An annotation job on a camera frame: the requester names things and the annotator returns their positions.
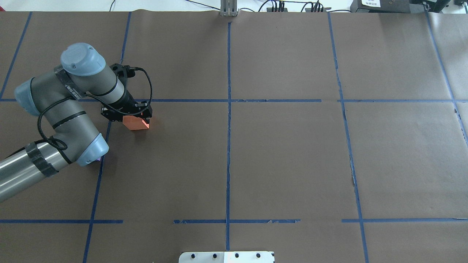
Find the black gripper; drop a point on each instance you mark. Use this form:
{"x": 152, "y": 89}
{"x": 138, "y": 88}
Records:
{"x": 126, "y": 104}

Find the orange foam cube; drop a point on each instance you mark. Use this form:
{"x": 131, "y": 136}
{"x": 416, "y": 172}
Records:
{"x": 134, "y": 123}

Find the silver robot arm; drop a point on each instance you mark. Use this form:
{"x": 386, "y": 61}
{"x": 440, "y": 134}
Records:
{"x": 67, "y": 133}

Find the black computer box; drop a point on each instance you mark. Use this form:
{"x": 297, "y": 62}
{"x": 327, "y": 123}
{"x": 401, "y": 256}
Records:
{"x": 387, "y": 6}

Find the aluminium frame post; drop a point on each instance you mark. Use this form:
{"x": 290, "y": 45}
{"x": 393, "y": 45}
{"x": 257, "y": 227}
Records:
{"x": 228, "y": 8}

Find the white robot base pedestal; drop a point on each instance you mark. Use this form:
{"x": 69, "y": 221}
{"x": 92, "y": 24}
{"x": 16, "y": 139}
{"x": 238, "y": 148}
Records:
{"x": 227, "y": 257}

